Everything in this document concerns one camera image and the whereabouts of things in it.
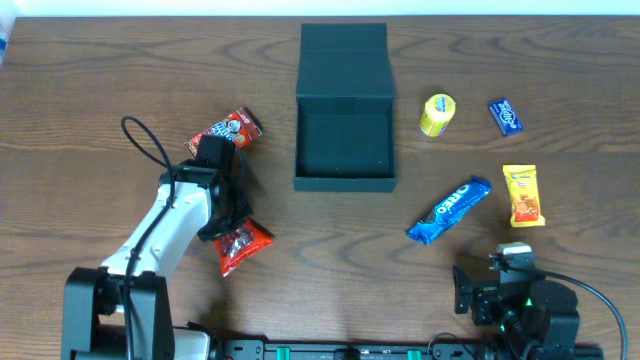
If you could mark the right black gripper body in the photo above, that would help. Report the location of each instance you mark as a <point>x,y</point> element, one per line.
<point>463,290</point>

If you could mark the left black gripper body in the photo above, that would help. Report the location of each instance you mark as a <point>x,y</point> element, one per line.
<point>232,209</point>

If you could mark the Hello Panda biscuit box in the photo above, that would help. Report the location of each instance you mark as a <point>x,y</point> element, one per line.
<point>241,127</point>

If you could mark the blue Oreo cookie pack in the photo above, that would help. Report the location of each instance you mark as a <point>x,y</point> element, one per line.
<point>449,211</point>

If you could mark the red candy bag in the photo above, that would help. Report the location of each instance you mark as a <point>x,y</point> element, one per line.
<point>239,245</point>

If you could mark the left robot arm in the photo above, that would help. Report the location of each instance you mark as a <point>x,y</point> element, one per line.
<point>121,310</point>

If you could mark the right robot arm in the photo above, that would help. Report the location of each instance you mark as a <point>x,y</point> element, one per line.
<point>539,316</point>

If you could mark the yellow Julie's biscuit packet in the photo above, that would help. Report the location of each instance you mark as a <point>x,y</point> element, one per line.
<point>522,184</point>

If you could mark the dark green open box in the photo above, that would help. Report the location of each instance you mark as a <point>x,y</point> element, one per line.
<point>345,100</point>

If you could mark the blue Eclipse mint tin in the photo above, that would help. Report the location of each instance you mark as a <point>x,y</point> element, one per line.
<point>505,117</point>

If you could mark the yellow gum canister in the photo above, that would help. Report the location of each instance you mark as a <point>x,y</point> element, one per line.
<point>438,111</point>

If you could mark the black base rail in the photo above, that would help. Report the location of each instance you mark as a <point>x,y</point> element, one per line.
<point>259,350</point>

